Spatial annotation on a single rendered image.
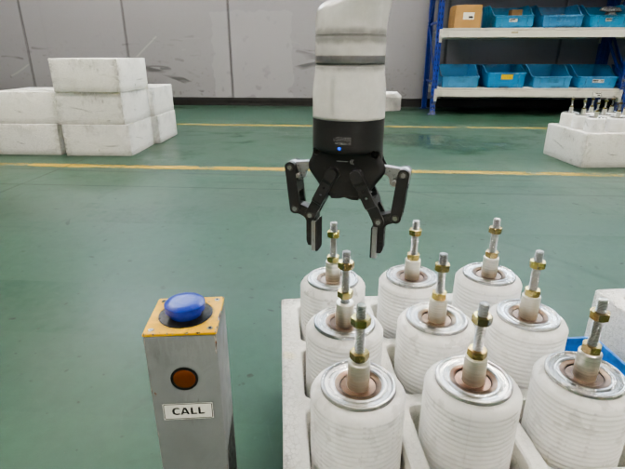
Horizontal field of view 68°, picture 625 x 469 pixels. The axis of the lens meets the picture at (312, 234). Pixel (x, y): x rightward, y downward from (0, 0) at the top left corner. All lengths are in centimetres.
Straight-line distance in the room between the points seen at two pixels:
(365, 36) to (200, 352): 34
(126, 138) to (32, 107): 57
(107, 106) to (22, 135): 56
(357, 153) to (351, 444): 28
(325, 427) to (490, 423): 15
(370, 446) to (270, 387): 43
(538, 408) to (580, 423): 4
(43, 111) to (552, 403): 301
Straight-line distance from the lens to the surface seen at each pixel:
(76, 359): 106
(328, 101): 47
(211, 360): 48
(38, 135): 323
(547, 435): 57
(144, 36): 606
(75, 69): 304
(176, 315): 48
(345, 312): 57
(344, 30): 47
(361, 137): 47
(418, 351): 59
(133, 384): 95
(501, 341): 63
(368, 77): 47
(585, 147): 284
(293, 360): 64
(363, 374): 47
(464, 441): 51
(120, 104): 296
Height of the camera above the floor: 56
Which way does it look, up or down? 21 degrees down
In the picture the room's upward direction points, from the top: straight up
